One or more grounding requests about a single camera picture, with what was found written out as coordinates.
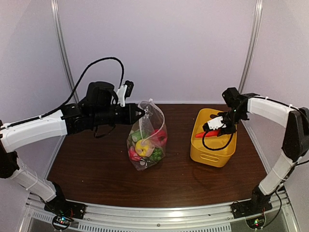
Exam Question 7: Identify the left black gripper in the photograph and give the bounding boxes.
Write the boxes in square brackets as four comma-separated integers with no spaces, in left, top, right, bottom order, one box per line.
[92,102,145,126]

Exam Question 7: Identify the orange toy carrot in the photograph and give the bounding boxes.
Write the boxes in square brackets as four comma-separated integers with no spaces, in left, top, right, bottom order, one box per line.
[195,130,220,138]

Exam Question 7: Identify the green toy apple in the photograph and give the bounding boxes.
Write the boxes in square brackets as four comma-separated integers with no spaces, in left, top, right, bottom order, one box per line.
[130,130,142,143]

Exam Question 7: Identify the clear zip top bag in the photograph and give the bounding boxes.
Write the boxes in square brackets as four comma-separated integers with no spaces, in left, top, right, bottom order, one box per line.
[127,99,168,171]

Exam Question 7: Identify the red toy pepper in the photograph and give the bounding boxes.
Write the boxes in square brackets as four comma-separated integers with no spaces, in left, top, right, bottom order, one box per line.
[152,129,168,146]

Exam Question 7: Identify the yellow toy lemon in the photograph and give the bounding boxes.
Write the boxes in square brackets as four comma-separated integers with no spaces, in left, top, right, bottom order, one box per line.
[135,140,153,157]

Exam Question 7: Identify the red toy apple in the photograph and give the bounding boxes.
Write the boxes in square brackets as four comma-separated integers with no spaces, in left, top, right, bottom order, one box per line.
[128,146,141,162]

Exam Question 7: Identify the green toy grapes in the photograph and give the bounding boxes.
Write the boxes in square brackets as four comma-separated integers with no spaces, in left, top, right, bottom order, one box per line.
[149,148,163,162]

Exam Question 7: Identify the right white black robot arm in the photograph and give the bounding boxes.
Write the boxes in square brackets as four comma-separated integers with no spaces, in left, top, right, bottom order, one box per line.
[210,87,309,214]

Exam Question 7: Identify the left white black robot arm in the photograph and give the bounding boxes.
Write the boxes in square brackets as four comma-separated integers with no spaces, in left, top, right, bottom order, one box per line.
[0,81,145,215]

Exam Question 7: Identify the yellow plastic basket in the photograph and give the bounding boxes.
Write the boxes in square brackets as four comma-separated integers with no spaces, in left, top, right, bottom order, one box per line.
[190,108,237,168]

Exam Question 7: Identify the right black camera cable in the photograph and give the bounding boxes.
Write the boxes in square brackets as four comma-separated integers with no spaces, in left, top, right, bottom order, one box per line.
[201,96,251,151]

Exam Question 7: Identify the black camera cable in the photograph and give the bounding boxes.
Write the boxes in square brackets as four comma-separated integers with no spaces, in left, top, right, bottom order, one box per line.
[40,57,125,119]
[201,96,251,151]

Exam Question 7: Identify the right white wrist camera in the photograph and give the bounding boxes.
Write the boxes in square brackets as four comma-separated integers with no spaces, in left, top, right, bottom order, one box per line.
[203,116,223,132]

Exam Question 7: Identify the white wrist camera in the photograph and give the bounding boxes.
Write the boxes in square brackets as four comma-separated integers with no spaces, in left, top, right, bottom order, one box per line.
[116,80,134,107]
[203,116,223,132]

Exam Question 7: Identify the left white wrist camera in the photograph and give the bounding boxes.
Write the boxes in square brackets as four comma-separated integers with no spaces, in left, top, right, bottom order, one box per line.
[116,80,134,107]

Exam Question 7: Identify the left black camera cable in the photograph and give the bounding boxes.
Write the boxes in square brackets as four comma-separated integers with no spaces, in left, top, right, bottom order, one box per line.
[40,57,125,119]

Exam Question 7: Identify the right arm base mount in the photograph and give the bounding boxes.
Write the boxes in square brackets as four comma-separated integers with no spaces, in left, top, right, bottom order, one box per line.
[230,186,273,219]

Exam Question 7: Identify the aluminium front rail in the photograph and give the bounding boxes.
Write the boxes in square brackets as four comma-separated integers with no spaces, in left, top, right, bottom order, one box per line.
[17,192,300,232]

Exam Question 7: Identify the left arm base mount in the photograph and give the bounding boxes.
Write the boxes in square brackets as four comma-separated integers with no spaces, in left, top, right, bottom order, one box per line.
[43,182,86,219]

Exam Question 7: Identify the right aluminium frame post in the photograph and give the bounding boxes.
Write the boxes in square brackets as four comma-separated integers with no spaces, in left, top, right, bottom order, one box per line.
[238,0,263,93]

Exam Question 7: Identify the aluminium frame post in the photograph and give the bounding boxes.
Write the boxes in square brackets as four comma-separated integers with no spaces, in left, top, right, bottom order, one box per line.
[238,0,263,93]
[50,0,74,91]

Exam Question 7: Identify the left aluminium frame post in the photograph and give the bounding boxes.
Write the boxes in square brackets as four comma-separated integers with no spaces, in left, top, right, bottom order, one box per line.
[50,0,74,91]

